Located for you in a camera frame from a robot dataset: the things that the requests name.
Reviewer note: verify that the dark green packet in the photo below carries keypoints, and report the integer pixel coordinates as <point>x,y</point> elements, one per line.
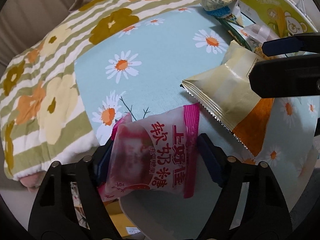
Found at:
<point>233,31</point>

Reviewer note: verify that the pink pillow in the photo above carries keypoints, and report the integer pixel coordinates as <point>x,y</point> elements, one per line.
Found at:
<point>31,181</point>

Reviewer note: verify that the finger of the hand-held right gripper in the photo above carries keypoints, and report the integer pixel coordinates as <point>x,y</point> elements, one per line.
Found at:
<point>285,77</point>
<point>277,47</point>

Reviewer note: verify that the floral striped blanket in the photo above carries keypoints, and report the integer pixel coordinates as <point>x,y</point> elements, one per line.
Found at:
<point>50,80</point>

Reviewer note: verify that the green cardboard box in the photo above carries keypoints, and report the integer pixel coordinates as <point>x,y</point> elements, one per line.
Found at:
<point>275,5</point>

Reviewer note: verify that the yellow cardboard box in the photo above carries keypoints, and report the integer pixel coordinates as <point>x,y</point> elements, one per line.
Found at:
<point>116,212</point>

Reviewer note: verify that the beige padded headboard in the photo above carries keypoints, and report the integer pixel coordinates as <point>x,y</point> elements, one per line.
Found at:
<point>32,10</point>

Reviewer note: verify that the clear packet of yellow snacks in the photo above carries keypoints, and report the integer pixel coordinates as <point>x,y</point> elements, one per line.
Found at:
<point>260,31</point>

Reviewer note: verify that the pale yellow and orange packet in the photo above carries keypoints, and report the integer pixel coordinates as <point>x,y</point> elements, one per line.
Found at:
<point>225,97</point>

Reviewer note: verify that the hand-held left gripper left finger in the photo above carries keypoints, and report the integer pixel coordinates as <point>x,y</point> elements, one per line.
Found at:
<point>102,167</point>

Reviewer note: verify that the pink and white candy packet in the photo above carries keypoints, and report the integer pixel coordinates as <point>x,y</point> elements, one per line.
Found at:
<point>150,155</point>

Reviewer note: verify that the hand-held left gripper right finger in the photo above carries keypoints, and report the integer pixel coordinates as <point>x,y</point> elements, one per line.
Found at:
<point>210,160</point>

